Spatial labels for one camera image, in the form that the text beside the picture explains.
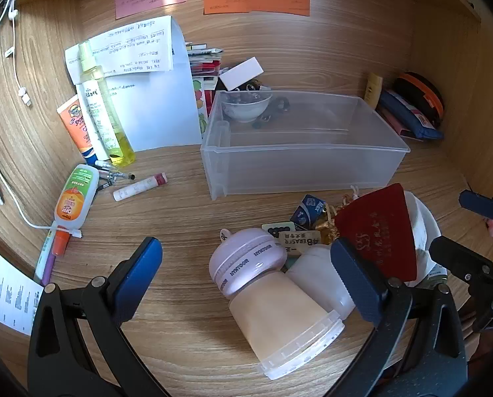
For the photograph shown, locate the white fluffy cloth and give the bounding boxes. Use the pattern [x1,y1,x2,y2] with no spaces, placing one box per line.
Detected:
[403,190,449,288]

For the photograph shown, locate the gold tassel ornament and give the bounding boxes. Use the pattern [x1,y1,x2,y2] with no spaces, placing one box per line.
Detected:
[316,186,360,244]

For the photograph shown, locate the translucent white jar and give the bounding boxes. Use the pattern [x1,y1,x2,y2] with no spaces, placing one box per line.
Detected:
[285,244,356,321]

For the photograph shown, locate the stack of booklets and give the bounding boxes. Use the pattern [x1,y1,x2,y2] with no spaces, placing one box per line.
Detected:
[186,42,224,139]

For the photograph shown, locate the metal binder clips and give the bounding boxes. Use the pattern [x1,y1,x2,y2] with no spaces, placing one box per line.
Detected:
[234,80,272,92]

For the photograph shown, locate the white pink lip balm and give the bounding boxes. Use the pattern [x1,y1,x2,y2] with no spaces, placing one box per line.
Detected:
[113,172,168,202]

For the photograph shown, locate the black orange round case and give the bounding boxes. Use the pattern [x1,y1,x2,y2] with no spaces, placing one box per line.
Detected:
[395,72,444,129]

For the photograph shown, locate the yellow spray bottle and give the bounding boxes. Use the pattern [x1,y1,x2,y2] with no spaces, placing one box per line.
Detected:
[78,40,136,166]

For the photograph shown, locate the purple highlighter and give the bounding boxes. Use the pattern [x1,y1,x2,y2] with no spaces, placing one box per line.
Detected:
[34,227,57,286]

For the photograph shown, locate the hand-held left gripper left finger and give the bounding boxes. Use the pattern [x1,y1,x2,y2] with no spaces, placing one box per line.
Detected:
[28,237,163,397]

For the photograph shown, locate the white printed paper sheets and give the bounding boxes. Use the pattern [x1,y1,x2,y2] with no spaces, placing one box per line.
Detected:
[64,16,203,152]

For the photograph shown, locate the small blue box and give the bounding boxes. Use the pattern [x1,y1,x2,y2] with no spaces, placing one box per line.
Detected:
[290,194,327,230]

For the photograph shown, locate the blue pencil case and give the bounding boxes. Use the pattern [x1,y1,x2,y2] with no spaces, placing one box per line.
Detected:
[376,90,444,140]

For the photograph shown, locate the white tube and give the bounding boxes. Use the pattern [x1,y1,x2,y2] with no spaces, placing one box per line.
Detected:
[76,79,110,162]

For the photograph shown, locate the yellow tube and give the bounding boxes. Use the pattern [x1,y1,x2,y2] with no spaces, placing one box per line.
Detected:
[364,73,384,110]

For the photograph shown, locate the orange paper note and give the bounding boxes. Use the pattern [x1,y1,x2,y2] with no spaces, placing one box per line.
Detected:
[203,0,311,16]

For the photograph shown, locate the pink round case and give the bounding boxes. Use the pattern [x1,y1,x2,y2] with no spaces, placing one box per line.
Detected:
[208,227,288,297]

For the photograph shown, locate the white bottle orange label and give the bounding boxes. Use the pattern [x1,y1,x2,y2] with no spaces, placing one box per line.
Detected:
[54,164,100,232]

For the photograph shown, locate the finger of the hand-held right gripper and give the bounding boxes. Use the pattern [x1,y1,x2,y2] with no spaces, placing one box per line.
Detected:
[430,236,493,331]
[459,190,493,220]

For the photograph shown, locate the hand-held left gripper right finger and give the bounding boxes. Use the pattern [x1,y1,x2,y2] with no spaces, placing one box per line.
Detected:
[330,238,466,397]

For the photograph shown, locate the white rectangular block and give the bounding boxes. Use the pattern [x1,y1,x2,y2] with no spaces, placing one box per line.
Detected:
[219,57,265,92]

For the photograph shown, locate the black silver pens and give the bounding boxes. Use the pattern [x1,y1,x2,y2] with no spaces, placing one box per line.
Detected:
[95,159,136,193]

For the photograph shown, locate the printed paper leaflet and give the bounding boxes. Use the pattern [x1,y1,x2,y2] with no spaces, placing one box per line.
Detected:
[0,238,44,335]

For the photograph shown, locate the white ceramic bowl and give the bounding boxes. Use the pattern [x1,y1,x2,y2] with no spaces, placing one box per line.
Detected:
[222,91,273,123]

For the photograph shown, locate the clear plastic storage box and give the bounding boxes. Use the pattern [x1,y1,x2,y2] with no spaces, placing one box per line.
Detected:
[200,90,411,201]

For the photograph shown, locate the wooden desktop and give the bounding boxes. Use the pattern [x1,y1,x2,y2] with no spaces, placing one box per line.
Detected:
[0,132,493,397]

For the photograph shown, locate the orange sunscreen tube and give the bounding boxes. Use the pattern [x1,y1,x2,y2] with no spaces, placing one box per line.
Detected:
[57,95,98,165]

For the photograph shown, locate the pink book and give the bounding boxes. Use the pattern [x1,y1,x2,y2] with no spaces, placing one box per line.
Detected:
[374,108,414,137]

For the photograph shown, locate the beige cup clear lid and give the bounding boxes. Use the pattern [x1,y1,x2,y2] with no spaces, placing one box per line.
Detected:
[229,271,346,380]

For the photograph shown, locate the eraser box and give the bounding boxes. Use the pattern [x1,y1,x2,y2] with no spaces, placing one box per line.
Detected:
[277,232,321,255]

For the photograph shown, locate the white earphone cable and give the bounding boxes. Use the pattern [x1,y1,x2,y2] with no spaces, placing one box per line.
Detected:
[4,6,32,106]

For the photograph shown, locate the red booklet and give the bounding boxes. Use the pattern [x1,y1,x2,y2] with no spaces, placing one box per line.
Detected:
[334,183,418,282]

